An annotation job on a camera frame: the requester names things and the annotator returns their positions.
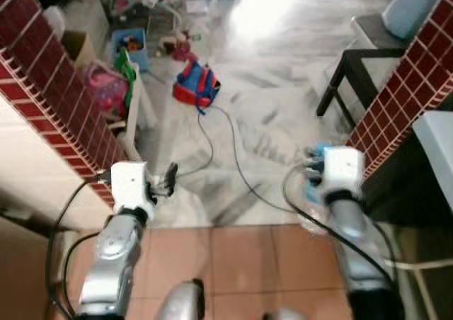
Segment silver left robot leg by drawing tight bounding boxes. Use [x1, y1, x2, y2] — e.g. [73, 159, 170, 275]
[154, 279, 206, 320]

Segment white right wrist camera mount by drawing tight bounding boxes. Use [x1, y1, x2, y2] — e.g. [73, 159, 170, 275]
[321, 146, 367, 198]

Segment white wooden stand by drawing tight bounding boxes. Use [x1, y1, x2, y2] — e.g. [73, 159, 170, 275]
[117, 58, 160, 161]

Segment blue toy bin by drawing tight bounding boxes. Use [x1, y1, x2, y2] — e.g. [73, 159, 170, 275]
[111, 28, 151, 72]

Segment silver robot leg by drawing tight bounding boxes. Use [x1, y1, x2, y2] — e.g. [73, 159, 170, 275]
[154, 279, 206, 320]
[263, 307, 309, 320]

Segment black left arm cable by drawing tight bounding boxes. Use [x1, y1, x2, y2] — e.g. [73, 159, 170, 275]
[45, 175, 114, 320]

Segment black table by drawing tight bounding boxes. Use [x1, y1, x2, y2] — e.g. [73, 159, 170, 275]
[316, 47, 408, 119]

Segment red tiled counter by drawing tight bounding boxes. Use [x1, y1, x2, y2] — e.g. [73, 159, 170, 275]
[0, 0, 128, 211]
[345, 0, 453, 181]

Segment green cloth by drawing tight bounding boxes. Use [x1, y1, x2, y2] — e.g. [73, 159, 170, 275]
[115, 47, 137, 87]

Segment silver right robot leg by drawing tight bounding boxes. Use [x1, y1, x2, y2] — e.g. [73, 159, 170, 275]
[263, 307, 309, 320]

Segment pink toy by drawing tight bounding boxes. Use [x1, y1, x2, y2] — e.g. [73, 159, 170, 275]
[164, 30, 200, 62]

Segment pale grey countertop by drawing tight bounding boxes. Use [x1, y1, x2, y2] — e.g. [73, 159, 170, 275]
[413, 111, 453, 207]

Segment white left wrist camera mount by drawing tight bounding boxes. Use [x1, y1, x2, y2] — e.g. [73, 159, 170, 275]
[110, 161, 156, 219]

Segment black floor cable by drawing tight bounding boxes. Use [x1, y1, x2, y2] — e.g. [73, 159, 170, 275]
[173, 104, 302, 216]

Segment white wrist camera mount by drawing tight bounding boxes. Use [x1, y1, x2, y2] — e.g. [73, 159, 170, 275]
[110, 161, 156, 219]
[321, 146, 367, 198]

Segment red and blue backpack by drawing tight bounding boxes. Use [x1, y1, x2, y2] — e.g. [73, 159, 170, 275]
[173, 60, 222, 110]

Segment pink bag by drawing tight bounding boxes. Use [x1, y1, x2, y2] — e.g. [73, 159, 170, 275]
[84, 62, 130, 117]

